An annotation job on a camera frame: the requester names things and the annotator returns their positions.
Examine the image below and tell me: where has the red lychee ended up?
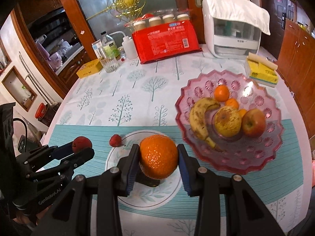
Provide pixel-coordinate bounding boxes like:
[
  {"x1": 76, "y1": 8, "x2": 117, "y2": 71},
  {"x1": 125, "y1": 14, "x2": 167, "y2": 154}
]
[
  {"x1": 71, "y1": 136, "x2": 92, "y2": 153},
  {"x1": 109, "y1": 134, "x2": 122, "y2": 148}
]

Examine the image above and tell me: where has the dark avocado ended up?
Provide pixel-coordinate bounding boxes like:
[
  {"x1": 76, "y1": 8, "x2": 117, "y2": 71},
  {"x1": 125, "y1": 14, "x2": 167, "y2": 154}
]
[{"x1": 135, "y1": 168, "x2": 161, "y2": 188}]

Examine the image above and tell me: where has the large orange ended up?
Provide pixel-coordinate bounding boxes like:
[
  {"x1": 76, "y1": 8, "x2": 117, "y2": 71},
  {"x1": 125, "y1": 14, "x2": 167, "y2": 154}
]
[{"x1": 139, "y1": 134, "x2": 178, "y2": 180}]

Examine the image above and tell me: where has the person's left hand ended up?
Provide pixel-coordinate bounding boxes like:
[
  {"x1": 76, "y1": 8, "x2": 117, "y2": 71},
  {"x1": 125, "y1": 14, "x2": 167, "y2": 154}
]
[{"x1": 13, "y1": 205, "x2": 52, "y2": 225}]

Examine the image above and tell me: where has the yellow speckled pear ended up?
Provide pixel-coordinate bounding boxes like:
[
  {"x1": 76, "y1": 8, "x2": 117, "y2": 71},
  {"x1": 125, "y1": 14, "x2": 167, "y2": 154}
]
[{"x1": 214, "y1": 106, "x2": 242, "y2": 138}]

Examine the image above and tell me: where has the pink glass fruit bowl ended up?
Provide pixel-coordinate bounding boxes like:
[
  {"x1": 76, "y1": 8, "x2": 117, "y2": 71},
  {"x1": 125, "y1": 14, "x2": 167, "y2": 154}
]
[{"x1": 175, "y1": 70, "x2": 284, "y2": 175}]

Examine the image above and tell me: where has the red apple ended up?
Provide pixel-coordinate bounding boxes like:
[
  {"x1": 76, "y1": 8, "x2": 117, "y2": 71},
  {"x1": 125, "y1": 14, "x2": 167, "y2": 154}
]
[{"x1": 241, "y1": 108, "x2": 266, "y2": 138}]

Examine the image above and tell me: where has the yellow small box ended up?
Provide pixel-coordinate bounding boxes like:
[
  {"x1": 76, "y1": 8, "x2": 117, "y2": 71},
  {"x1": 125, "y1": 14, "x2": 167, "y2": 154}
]
[{"x1": 76, "y1": 59, "x2": 103, "y2": 79}]

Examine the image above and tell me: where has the spotted yellow banana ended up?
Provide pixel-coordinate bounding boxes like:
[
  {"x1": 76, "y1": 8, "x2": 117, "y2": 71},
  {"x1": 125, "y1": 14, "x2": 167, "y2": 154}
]
[{"x1": 189, "y1": 98, "x2": 221, "y2": 149}]

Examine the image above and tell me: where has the clear drinking glass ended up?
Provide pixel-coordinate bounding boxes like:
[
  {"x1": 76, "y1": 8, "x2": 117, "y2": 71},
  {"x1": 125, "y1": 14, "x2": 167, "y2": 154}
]
[{"x1": 99, "y1": 47, "x2": 120, "y2": 73}]

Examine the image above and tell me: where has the clear plastic bottle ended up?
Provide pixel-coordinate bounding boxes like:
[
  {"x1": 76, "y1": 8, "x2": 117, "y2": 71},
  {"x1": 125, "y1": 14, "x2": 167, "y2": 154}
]
[{"x1": 101, "y1": 31, "x2": 121, "y2": 60}]

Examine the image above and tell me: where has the white squeeze bottle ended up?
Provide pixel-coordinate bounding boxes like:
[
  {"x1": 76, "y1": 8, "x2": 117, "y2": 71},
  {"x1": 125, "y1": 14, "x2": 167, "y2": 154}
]
[{"x1": 110, "y1": 31, "x2": 138, "y2": 60}]

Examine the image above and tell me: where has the red snack package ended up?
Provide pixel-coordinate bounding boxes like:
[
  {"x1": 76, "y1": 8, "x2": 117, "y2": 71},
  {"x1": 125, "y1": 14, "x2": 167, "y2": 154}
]
[{"x1": 125, "y1": 10, "x2": 201, "y2": 64}]

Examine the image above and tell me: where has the glass sliding door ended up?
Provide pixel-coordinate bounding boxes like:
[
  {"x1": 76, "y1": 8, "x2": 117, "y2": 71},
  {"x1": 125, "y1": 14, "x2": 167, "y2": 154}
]
[{"x1": 61, "y1": 0, "x2": 205, "y2": 59}]

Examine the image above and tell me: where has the wooden cabinet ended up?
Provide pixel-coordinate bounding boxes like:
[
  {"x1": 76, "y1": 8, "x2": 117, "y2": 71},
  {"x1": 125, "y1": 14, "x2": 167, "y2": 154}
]
[{"x1": 277, "y1": 19, "x2": 314, "y2": 137}]

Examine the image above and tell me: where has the white countertop appliance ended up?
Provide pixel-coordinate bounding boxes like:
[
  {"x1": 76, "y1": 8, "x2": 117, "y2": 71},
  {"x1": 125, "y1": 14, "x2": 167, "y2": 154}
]
[{"x1": 202, "y1": 5, "x2": 262, "y2": 59}]

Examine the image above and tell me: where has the white cloth cover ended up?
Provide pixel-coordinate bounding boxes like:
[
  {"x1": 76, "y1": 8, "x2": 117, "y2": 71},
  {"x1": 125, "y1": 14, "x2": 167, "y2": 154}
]
[{"x1": 202, "y1": 0, "x2": 271, "y2": 35}]

